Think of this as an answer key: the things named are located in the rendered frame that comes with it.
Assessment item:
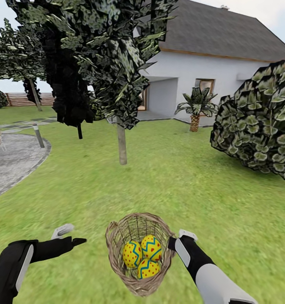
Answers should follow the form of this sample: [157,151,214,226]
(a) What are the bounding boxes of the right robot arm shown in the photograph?
[168,229,259,304]

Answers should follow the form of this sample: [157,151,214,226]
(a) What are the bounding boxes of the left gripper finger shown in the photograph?
[71,238,87,249]

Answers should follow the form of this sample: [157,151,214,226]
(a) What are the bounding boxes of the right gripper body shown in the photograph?
[168,237,177,251]

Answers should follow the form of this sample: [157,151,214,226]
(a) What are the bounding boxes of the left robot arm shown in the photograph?
[0,224,87,304]

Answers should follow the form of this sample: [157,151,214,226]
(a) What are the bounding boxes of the easter egg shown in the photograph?
[122,240,145,269]
[136,257,161,280]
[141,234,163,262]

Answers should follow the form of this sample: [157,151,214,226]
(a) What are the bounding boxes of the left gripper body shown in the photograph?
[44,236,72,260]

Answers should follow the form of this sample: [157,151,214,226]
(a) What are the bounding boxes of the wicker basket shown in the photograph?
[105,212,176,297]

